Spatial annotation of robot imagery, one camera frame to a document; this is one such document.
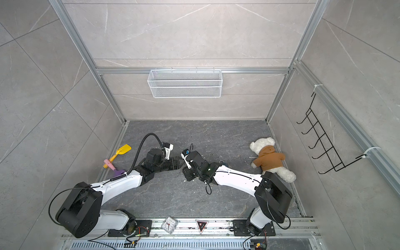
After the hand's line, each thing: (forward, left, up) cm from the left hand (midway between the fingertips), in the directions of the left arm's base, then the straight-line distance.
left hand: (183, 157), depth 85 cm
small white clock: (-31, +6, -10) cm, 33 cm away
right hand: (-6, -1, -2) cm, 6 cm away
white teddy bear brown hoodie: (-1, -51, -4) cm, 51 cm away
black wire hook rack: (-12, -65, +20) cm, 69 cm away
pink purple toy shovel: (-1, +41, -12) cm, 43 cm away
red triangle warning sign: (-31, -9, -12) cm, 35 cm away
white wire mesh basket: (+46, -1, +17) cm, 49 cm away
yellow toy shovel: (+15, +41, -12) cm, 45 cm away
